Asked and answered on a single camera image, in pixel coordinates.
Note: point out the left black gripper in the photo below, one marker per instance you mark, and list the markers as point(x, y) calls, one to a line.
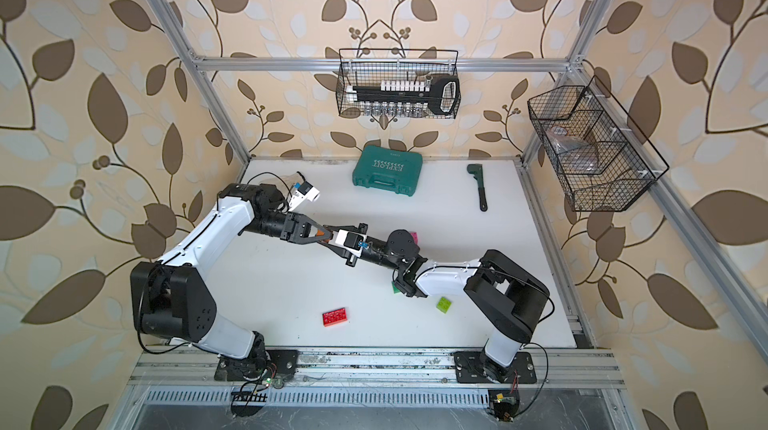
point(296, 230)

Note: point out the red long lego brick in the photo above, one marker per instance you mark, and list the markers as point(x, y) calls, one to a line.
point(334, 317)

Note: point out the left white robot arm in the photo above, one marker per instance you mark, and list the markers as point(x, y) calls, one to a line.
point(170, 297)

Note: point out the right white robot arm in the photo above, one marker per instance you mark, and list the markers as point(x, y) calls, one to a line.
point(508, 296)

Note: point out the lime green small lego brick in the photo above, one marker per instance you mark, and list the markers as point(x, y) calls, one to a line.
point(443, 305)

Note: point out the green plastic tool case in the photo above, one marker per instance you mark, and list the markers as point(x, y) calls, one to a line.
point(390, 170)

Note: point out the green black wrench tool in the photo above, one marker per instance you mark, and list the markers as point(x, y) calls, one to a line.
point(476, 171)

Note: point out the black white socket tool set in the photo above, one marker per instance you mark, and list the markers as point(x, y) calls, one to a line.
point(436, 96)

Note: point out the small circuit board left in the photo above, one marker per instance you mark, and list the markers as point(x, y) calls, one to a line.
point(250, 398)

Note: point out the small circuit board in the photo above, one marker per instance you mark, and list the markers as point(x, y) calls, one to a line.
point(250, 398)
point(503, 405)

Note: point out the small circuit board right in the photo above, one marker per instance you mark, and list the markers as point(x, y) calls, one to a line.
point(503, 405)

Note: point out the plastic bag in basket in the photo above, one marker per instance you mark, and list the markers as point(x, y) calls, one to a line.
point(573, 155)

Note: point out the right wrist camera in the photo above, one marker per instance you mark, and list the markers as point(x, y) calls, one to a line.
point(352, 239)

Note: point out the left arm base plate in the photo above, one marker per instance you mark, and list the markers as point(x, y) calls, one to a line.
point(258, 365)

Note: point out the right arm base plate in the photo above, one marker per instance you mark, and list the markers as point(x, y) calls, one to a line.
point(474, 367)

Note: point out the black wire basket centre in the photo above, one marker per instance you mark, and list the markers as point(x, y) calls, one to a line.
point(363, 66)

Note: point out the black wire basket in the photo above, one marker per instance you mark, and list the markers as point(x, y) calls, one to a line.
point(363, 66)
point(601, 157)

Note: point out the aluminium front rail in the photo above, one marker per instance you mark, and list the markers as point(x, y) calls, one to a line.
point(350, 367)

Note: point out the black wire basket right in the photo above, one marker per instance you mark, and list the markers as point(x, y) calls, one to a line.
point(601, 157)

